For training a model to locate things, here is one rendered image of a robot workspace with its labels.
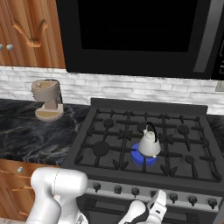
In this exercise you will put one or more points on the beige coffee machine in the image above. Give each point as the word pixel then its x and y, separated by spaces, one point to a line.
pixel 46 93

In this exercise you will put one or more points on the black stove knob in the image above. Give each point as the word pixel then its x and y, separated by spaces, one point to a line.
pixel 173 197
pixel 212 203
pixel 96 187
pixel 192 200
pixel 152 193
pixel 117 189
pixel 135 191

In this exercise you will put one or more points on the round silver drawer knob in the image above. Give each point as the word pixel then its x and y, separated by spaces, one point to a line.
pixel 19 169

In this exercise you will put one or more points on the beige wall socket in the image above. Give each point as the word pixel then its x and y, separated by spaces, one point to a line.
pixel 220 86

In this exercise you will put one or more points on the round silver cupboard knob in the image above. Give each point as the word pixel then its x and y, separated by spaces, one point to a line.
pixel 10 47
pixel 1 47

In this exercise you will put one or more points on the blue burner flame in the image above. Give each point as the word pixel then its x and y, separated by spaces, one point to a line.
pixel 137 157

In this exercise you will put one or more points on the dark grey gas stove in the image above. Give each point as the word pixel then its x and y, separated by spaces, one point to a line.
pixel 116 140

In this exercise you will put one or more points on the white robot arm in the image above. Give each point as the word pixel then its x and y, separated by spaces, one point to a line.
pixel 55 186

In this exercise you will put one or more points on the wooden cupboard door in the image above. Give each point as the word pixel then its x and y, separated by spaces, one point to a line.
pixel 43 55

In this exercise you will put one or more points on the black microwave oven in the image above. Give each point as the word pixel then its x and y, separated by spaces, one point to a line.
pixel 137 62

